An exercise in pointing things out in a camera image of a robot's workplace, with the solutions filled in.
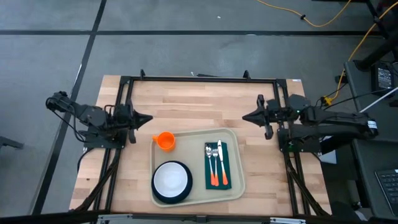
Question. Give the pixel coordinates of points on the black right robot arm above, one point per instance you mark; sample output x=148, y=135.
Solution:
x=335, y=123

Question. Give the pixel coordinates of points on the dark blue plate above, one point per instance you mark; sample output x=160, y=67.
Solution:
x=172, y=200

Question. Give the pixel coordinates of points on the orange mug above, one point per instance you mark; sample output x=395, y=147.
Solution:
x=166, y=140

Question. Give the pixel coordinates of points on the green cloth napkin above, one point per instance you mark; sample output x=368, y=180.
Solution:
x=227, y=155

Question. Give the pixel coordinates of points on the beige plastic tray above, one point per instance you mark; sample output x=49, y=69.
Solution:
x=192, y=149

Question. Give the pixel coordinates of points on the black keyboard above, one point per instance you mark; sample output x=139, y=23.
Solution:
x=388, y=189

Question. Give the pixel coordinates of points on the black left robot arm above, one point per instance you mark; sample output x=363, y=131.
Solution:
x=90, y=113

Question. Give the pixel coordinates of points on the grey stand foot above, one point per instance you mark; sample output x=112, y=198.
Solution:
x=9, y=143

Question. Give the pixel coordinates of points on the black camera mount rail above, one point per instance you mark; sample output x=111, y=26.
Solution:
x=199, y=219

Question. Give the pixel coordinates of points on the black power supply box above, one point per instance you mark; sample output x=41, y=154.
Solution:
x=383, y=77

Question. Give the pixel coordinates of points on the white ribbed bowl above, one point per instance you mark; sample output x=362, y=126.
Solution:
x=171, y=180

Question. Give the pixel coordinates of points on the grey side table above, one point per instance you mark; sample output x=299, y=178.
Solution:
x=373, y=130
x=367, y=186

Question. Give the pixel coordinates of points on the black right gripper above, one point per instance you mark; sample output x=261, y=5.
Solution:
x=276, y=112

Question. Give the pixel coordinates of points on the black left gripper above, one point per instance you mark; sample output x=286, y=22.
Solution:
x=121, y=118

